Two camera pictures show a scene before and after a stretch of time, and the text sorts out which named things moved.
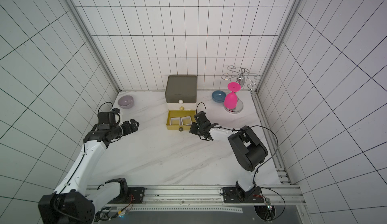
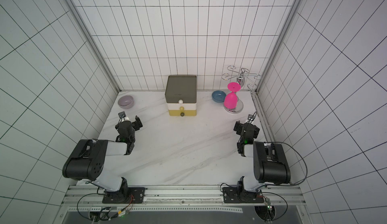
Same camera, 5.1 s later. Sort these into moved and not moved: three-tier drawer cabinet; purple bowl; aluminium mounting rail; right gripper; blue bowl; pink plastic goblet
Moved: three-tier drawer cabinet; right gripper
Not moved: blue bowl; purple bowl; aluminium mounting rail; pink plastic goblet
